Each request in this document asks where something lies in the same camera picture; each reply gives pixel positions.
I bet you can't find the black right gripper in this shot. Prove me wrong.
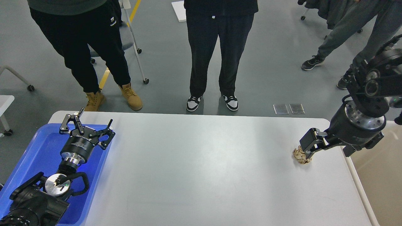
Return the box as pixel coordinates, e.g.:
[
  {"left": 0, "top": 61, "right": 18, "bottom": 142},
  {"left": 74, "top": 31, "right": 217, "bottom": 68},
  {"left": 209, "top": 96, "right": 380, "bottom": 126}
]
[{"left": 300, "top": 100, "right": 386, "bottom": 160}]

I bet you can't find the person in panda sneakers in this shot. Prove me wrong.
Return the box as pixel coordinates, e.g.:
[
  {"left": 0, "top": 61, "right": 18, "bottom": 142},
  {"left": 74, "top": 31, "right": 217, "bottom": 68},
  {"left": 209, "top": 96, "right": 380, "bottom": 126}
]
[{"left": 183, "top": 0, "right": 259, "bottom": 112}]

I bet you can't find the person in tan boots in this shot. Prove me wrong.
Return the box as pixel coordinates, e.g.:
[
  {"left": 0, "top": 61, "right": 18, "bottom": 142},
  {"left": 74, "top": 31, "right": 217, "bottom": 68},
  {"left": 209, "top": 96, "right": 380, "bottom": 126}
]
[{"left": 28, "top": 0, "right": 143, "bottom": 111}]

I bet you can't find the blue plastic tray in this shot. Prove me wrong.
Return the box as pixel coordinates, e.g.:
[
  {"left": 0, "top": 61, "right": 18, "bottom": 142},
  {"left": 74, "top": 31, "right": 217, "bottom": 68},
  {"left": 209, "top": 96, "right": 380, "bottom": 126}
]
[{"left": 0, "top": 123, "right": 109, "bottom": 226}]

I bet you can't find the white plastic bin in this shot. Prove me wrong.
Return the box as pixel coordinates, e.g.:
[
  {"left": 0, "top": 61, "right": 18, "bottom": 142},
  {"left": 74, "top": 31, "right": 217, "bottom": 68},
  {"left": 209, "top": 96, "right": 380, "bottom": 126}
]
[{"left": 345, "top": 121, "right": 402, "bottom": 226}]

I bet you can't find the white board on floor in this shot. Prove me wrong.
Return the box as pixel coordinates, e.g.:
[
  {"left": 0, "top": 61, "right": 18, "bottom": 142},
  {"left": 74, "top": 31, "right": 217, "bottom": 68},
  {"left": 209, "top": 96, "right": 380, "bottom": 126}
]
[{"left": 171, "top": 1, "right": 187, "bottom": 22}]

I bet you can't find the grey chair leg with caster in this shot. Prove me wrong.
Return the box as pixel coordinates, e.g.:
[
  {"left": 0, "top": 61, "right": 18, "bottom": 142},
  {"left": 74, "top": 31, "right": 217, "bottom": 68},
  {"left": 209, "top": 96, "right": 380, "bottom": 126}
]
[{"left": 0, "top": 65, "right": 35, "bottom": 92}]

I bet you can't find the floor outlet plate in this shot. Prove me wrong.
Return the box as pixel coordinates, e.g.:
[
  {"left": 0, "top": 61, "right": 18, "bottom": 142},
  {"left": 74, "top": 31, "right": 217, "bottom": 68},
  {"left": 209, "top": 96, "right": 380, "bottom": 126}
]
[
  {"left": 273, "top": 104, "right": 290, "bottom": 115},
  {"left": 289, "top": 104, "right": 305, "bottom": 115}
]

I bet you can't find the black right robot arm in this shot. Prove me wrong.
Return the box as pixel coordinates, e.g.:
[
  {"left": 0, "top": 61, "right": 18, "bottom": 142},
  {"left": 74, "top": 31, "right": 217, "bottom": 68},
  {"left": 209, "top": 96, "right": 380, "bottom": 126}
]
[{"left": 293, "top": 35, "right": 402, "bottom": 164}]

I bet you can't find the brown paper ball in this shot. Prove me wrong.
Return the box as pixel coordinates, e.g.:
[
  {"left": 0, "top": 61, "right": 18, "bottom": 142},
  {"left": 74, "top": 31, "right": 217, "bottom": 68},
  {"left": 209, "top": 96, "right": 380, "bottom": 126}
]
[{"left": 292, "top": 145, "right": 312, "bottom": 164}]

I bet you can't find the floor outlet plate right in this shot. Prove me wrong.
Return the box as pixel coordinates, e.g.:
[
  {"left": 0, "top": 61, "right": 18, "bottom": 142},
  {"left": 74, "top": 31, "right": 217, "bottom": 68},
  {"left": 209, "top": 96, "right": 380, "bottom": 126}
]
[{"left": 289, "top": 104, "right": 305, "bottom": 115}]

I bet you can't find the floor outlet plate left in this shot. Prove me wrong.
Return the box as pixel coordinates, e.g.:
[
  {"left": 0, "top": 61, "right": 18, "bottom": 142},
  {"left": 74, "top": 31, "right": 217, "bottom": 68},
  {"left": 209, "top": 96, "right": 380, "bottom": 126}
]
[{"left": 273, "top": 104, "right": 290, "bottom": 115}]

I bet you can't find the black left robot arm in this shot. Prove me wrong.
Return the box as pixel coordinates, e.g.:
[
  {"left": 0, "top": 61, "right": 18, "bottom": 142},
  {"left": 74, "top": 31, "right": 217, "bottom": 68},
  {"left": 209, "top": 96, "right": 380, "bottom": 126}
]
[{"left": 1, "top": 109, "right": 115, "bottom": 226}]

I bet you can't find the person in grey trousers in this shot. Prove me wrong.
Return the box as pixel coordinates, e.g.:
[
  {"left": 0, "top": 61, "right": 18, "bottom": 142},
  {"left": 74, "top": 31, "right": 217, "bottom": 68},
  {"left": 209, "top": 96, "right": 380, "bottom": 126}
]
[{"left": 301, "top": 0, "right": 402, "bottom": 90}]

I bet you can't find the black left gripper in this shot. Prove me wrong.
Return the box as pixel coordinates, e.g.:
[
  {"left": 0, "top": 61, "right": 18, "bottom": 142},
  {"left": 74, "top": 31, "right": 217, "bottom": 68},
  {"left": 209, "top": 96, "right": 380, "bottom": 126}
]
[{"left": 59, "top": 107, "right": 116, "bottom": 165}]

